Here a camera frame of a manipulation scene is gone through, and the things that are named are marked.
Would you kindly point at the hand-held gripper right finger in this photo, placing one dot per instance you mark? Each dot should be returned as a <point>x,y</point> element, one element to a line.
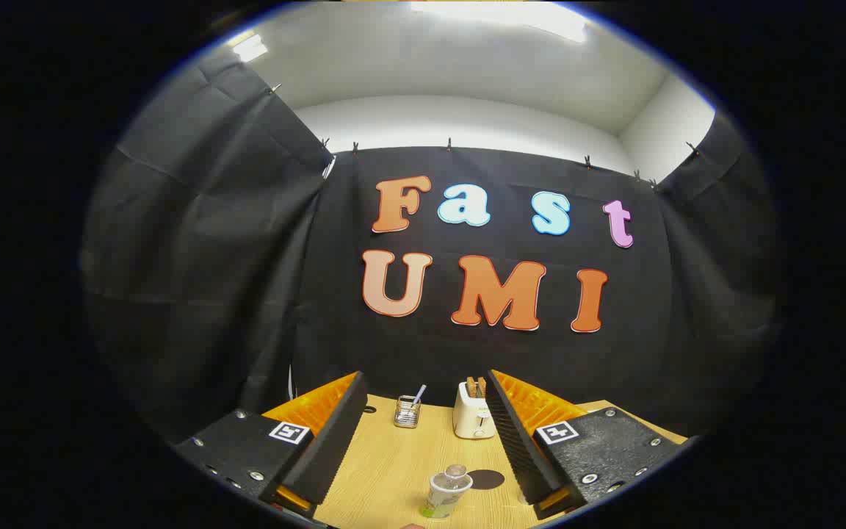
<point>515,441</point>

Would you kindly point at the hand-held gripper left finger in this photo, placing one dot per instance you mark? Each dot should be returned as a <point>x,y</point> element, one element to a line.
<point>335,441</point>

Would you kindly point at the dark brown round coaster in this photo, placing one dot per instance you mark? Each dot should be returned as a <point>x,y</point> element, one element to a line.
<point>487,480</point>

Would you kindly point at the clear juice bottle white label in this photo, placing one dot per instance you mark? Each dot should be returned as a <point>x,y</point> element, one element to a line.
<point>443,496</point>

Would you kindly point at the white toaster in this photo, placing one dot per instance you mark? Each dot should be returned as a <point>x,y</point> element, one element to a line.
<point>473,419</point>

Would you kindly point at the wooden table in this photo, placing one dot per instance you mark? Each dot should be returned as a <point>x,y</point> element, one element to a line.
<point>386,470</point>

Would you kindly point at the bread slices in toaster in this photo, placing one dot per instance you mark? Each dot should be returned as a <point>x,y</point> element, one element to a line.
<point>475,387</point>

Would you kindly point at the black backdrop cloth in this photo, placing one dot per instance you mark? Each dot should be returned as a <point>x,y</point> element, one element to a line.
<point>247,257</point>

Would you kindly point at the small ceiling light panel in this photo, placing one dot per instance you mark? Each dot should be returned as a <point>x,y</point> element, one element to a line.
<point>250,48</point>

